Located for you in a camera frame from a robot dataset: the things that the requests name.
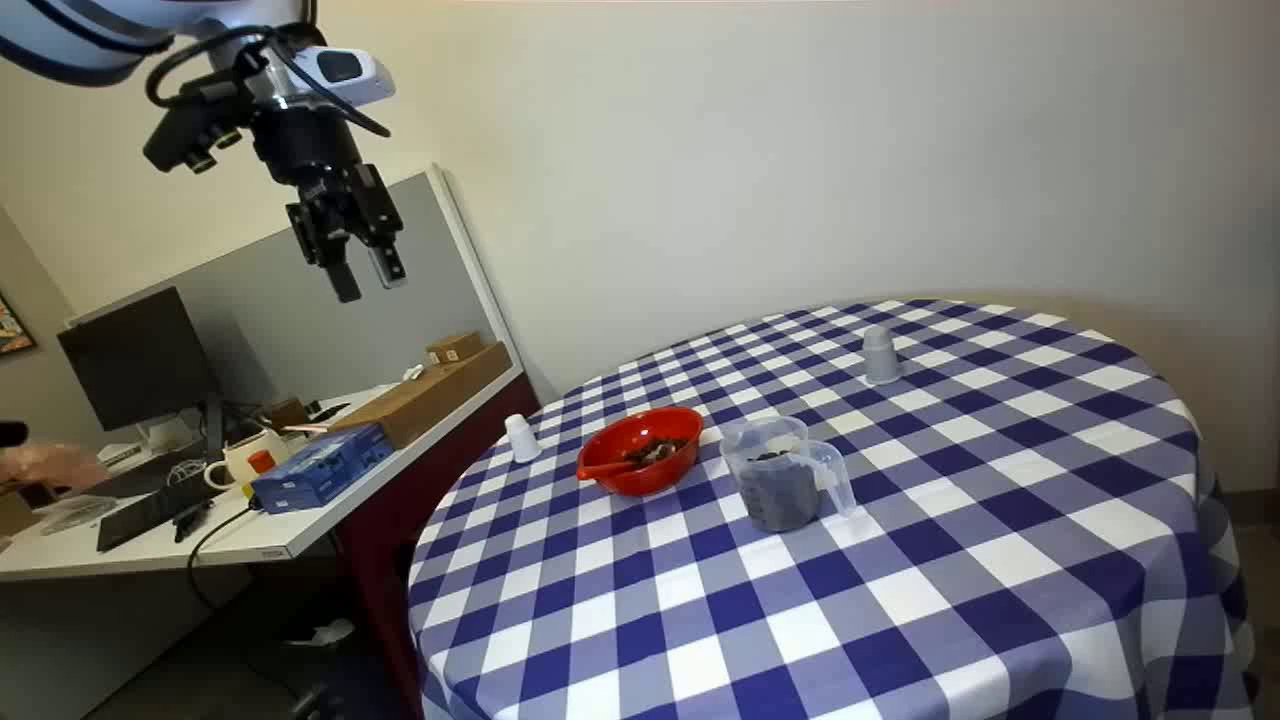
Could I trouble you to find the dark red desk side panel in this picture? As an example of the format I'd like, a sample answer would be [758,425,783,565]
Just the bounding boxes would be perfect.
[332,375,546,720]

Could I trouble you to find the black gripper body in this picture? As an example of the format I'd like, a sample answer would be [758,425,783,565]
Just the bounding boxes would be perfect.
[251,106,408,262]

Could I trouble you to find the black computer monitor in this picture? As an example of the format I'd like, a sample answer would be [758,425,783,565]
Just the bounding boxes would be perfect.
[57,283,227,436]

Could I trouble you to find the red plastic bowl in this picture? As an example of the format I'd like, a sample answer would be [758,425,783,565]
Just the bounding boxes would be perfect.
[574,405,709,498]

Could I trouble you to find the small brown cardboard box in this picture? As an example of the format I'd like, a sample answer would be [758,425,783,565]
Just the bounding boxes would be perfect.
[426,326,490,371]

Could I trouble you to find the dark brown beans pile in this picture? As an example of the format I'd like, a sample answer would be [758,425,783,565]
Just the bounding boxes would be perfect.
[611,436,680,473]
[738,447,821,531]

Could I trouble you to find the white upturned plastic cup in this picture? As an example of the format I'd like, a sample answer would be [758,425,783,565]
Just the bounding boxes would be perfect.
[860,325,906,390]

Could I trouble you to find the long brown cardboard box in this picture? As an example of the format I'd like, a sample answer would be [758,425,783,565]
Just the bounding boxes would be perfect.
[326,337,516,451]

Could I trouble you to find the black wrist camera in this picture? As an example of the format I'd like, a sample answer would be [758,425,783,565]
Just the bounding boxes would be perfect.
[139,75,251,174]

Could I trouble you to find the black keyboard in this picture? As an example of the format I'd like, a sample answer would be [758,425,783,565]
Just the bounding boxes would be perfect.
[92,473,221,555]

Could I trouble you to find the white office desk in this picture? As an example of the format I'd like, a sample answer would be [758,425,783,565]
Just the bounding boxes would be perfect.
[0,355,528,582]

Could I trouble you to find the black desk cable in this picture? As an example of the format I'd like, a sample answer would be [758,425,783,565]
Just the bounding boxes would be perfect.
[181,494,271,618]

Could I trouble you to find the small white bottle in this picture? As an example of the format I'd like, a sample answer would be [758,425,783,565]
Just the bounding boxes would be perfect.
[502,410,546,469]

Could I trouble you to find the blue cardboard box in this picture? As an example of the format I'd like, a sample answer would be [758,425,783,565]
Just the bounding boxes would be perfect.
[251,419,397,517]

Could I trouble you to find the blue white checkered tablecloth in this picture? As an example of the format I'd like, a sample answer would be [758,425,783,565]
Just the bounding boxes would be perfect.
[404,292,1266,720]

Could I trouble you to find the grey desk partition panel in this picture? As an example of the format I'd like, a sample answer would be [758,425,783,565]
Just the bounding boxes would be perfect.
[57,162,526,444]

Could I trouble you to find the white box orange label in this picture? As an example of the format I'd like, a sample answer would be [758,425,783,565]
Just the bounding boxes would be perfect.
[223,428,295,489]

